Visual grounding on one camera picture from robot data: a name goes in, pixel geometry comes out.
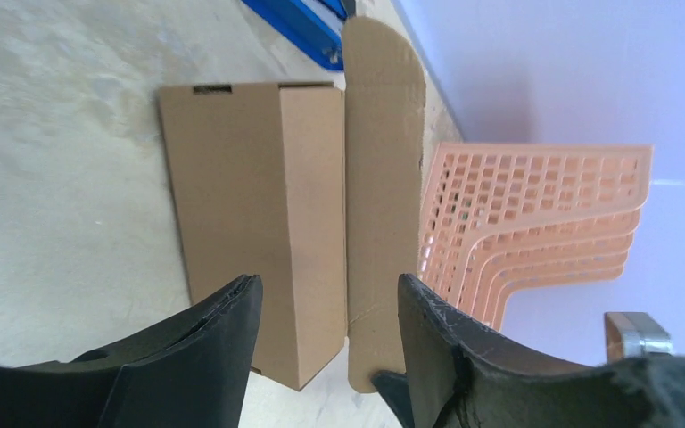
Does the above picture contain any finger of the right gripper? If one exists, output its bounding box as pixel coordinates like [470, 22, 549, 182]
[371, 370, 415, 428]

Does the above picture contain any brown cardboard box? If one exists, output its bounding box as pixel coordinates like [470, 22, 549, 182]
[156, 16, 425, 393]

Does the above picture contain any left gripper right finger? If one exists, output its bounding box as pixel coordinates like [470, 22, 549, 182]
[398, 274, 685, 427]

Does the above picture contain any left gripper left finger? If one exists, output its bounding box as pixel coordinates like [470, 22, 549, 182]
[0, 275, 263, 427]

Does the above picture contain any blue black stapler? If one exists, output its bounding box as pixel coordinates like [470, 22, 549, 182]
[243, 0, 356, 72]

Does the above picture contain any silver metal bracket piece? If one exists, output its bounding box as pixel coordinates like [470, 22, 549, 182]
[604, 312, 674, 363]

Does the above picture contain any orange plastic file organizer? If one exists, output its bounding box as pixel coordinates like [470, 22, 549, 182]
[417, 143, 653, 329]

